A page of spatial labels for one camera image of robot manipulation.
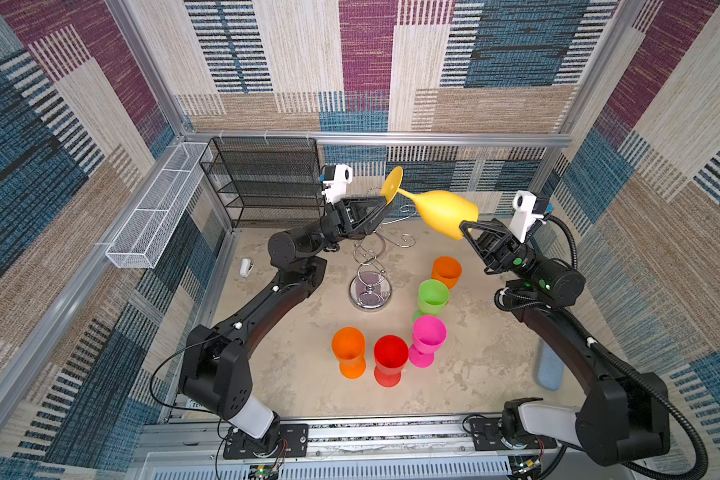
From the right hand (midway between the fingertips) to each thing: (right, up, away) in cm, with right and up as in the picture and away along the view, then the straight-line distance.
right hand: (458, 230), depth 55 cm
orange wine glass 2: (+7, -9, +33) cm, 35 cm away
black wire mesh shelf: (-52, +21, +55) cm, 79 cm away
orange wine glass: (-21, -28, +21) cm, 41 cm away
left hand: (-13, +3, -4) cm, 14 cm away
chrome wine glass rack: (-15, -16, +44) cm, 49 cm away
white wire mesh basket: (-83, +2, +38) cm, 92 cm away
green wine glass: (+3, -17, +32) cm, 36 cm away
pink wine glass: (0, -26, +25) cm, 36 cm away
